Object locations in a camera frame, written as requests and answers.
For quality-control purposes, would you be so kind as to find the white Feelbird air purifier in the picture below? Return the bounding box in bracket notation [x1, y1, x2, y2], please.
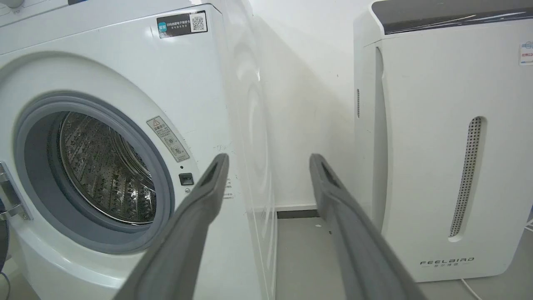
[353, 0, 533, 283]

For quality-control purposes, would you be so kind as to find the white front-load washing machine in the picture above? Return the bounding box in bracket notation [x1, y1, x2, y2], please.
[0, 0, 278, 300]

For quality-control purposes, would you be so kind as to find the white power cable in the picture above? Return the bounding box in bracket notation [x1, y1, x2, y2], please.
[460, 220, 533, 300]

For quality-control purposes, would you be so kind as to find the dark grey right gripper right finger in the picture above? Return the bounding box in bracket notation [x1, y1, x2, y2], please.
[309, 153, 427, 300]

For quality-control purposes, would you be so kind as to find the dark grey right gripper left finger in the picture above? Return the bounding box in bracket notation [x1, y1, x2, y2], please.
[113, 153, 230, 300]

